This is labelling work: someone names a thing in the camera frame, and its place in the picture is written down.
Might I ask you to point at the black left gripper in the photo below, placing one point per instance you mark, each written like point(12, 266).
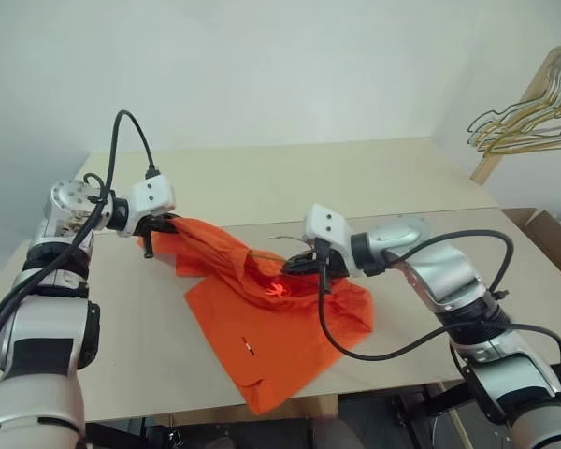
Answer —
point(161, 224)

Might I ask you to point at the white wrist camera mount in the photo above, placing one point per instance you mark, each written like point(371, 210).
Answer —
point(152, 196)
point(327, 222)

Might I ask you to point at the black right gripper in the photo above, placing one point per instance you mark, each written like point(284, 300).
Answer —
point(336, 266)

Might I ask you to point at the black table frame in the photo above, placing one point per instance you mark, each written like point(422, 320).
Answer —
point(402, 407)

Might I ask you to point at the brown cardboard box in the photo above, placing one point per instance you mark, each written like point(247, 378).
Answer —
point(547, 229)

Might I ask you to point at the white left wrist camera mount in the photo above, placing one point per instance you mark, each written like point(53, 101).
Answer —
point(152, 196)

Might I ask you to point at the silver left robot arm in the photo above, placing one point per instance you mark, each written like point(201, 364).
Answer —
point(37, 397)

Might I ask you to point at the wooden hanger rack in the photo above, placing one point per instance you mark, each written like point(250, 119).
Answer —
point(491, 163)

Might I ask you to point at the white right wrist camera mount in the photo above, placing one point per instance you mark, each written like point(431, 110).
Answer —
point(327, 222)

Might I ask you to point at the orange shirt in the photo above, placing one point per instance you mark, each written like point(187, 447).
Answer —
point(271, 337)

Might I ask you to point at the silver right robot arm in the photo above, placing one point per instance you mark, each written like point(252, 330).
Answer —
point(449, 271)

